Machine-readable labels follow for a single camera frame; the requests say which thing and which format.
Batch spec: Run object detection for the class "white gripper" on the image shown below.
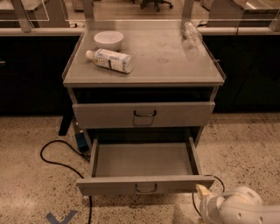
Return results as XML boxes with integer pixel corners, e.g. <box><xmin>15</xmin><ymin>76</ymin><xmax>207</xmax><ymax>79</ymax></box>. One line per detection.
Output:
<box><xmin>196</xmin><ymin>184</ymin><xmax>222</xmax><ymax>224</ymax></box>

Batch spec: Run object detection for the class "grey drawer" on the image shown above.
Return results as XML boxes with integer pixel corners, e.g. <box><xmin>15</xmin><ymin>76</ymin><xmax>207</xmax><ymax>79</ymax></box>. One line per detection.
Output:
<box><xmin>77</xmin><ymin>140</ymin><xmax>214</xmax><ymax>196</ymax></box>
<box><xmin>73</xmin><ymin>101</ymin><xmax>215</xmax><ymax>129</ymax></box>

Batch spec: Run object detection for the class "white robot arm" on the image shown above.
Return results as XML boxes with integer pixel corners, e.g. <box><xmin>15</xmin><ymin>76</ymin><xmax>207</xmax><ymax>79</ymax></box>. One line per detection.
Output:
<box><xmin>196</xmin><ymin>184</ymin><xmax>280</xmax><ymax>224</ymax></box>

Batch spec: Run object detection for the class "grey top drawer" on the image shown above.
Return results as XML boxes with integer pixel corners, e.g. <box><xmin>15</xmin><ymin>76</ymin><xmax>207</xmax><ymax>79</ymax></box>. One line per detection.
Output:
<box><xmin>73</xmin><ymin>101</ymin><xmax>215</xmax><ymax>129</ymax></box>

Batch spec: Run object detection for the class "grey drawer cabinet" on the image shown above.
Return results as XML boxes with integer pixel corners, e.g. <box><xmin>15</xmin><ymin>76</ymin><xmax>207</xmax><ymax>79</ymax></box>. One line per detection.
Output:
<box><xmin>64</xmin><ymin>20</ymin><xmax>225</xmax><ymax>140</ymax></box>

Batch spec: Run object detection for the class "blue power box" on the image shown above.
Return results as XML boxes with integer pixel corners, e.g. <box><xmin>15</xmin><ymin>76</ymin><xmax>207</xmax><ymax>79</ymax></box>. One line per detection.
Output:
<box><xmin>75</xmin><ymin>131</ymin><xmax>88</xmax><ymax>152</ymax></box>

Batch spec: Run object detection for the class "white labelled plastic bottle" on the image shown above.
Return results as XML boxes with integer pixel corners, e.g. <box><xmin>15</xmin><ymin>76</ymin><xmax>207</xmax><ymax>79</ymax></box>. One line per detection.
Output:
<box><xmin>86</xmin><ymin>49</ymin><xmax>133</xmax><ymax>74</ymax></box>

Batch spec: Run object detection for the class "clear plastic bottle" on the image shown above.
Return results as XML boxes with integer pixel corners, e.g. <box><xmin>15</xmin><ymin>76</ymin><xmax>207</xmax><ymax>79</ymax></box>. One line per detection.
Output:
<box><xmin>183</xmin><ymin>22</ymin><xmax>203</xmax><ymax>46</ymax></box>

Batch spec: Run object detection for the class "white bowl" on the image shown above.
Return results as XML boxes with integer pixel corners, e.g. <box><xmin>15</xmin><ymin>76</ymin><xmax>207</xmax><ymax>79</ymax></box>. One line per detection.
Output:
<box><xmin>94</xmin><ymin>31</ymin><xmax>123</xmax><ymax>51</ymax></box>

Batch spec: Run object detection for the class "black office chair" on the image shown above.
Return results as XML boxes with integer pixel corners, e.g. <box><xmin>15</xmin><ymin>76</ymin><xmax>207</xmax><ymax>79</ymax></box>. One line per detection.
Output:
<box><xmin>140</xmin><ymin>0</ymin><xmax>173</xmax><ymax>12</ymax></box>

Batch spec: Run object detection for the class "black cable right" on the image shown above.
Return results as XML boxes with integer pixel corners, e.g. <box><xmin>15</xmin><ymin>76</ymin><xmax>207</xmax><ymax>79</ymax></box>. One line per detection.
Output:
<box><xmin>191</xmin><ymin>174</ymin><xmax>226</xmax><ymax>219</ymax></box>

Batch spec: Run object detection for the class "black floor cable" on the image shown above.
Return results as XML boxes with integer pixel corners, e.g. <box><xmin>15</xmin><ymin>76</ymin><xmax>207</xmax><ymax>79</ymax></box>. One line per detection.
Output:
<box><xmin>39</xmin><ymin>139</ymin><xmax>94</xmax><ymax>224</ymax></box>

